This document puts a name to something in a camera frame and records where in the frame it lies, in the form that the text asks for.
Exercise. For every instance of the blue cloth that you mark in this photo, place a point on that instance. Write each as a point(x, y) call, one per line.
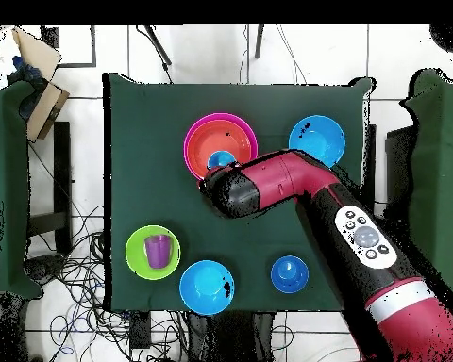
point(26, 71)

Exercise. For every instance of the purple cup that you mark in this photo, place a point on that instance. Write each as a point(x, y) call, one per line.
point(157, 250)

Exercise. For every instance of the dark green cloth-covered table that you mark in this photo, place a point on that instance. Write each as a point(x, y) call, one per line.
point(11, 188)
point(438, 151)

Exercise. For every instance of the black tripod leg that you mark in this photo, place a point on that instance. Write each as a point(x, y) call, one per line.
point(157, 45)
point(259, 41)

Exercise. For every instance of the brown cardboard box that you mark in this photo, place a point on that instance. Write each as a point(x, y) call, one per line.
point(41, 56)

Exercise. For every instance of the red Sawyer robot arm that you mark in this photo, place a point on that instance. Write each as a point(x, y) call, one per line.
point(287, 177)

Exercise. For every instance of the light blue bowl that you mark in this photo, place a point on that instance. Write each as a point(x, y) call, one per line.
point(317, 137)
point(204, 288)

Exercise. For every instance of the dark green tablecloth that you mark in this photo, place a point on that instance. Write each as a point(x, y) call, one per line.
point(154, 113)

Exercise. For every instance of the small dark blue bowl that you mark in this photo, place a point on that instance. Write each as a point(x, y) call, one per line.
point(288, 273)

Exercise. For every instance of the lime green bowl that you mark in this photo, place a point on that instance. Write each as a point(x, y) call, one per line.
point(136, 266)

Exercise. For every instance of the black pedestal foot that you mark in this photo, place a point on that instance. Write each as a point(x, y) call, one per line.
point(45, 267)

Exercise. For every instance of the black power strip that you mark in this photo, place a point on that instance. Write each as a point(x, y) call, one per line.
point(140, 332)

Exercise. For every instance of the light blue cup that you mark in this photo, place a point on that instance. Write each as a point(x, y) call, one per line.
point(221, 158)

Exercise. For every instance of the orange bowl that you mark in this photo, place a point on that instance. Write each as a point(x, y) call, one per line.
point(219, 139)

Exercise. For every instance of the black bench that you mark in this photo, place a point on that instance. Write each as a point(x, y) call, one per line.
point(62, 188)

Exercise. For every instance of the pink bowl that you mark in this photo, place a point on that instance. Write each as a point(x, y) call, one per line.
point(219, 116)

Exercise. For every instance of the black round object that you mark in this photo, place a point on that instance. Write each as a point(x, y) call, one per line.
point(451, 36)

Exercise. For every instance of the black metal frame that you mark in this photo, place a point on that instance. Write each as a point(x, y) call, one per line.
point(93, 45)

